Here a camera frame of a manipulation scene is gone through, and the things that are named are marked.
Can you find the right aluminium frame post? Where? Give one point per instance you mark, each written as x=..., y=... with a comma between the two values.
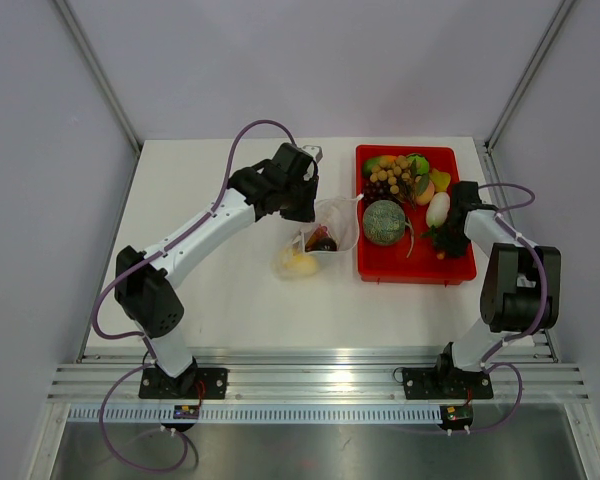
x=539, y=55

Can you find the yellow star fruit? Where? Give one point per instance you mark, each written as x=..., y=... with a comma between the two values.
x=440, y=179

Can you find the red plastic tray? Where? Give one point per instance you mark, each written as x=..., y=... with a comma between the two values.
x=410, y=260

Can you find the white garlic bulb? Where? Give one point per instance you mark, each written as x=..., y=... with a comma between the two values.
x=438, y=210

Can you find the green netted melon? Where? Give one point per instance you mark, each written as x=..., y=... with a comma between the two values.
x=384, y=223

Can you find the left aluminium frame post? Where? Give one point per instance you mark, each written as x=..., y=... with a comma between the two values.
x=89, y=57

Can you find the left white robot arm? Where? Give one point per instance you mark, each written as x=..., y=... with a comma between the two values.
x=150, y=280

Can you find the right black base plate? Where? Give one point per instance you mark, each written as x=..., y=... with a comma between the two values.
x=422, y=382

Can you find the aluminium rail beam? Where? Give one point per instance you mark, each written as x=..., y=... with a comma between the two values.
x=320, y=376

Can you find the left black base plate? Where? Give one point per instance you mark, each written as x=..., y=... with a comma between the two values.
x=200, y=382

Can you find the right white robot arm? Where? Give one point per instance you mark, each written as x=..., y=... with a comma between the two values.
x=520, y=294

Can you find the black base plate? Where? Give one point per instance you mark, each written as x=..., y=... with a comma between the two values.
x=422, y=382
x=200, y=382

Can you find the dark red grape bunch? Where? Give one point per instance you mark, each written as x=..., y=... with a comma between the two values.
x=375, y=191

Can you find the tan longan bunch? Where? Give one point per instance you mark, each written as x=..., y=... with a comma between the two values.
x=393, y=171

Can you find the clear zip top bag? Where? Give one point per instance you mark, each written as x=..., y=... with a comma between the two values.
x=340, y=215

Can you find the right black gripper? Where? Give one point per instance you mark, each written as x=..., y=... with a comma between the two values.
x=456, y=250

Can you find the pink red grape bunch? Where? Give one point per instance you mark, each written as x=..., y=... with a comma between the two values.
x=319, y=233

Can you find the yellow mango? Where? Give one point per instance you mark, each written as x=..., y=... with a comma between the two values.
x=295, y=266

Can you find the white slotted cable duct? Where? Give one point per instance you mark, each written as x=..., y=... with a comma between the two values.
x=259, y=414

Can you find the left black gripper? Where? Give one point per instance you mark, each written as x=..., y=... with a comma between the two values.
x=305, y=214

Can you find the green leafy vegetable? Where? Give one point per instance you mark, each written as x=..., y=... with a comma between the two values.
x=418, y=164

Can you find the aluminium frame post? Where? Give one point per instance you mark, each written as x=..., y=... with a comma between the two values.
x=89, y=57
x=539, y=55

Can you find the black dark fruit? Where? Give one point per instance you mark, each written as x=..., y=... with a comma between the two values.
x=325, y=244

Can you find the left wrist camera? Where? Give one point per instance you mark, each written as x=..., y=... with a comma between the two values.
x=314, y=151

